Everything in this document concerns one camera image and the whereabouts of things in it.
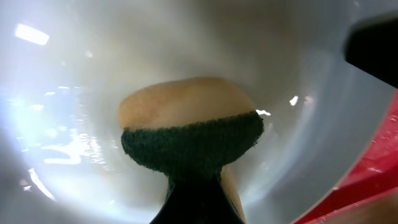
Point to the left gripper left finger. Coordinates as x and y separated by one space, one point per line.
179 206

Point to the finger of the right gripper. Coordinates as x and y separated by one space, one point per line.
371 46

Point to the light blue plate top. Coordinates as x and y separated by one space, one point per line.
66 65

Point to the red plastic tray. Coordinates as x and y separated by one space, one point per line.
373 177

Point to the green yellow sponge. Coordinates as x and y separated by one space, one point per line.
191 131

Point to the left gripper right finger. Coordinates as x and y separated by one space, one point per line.
215 205

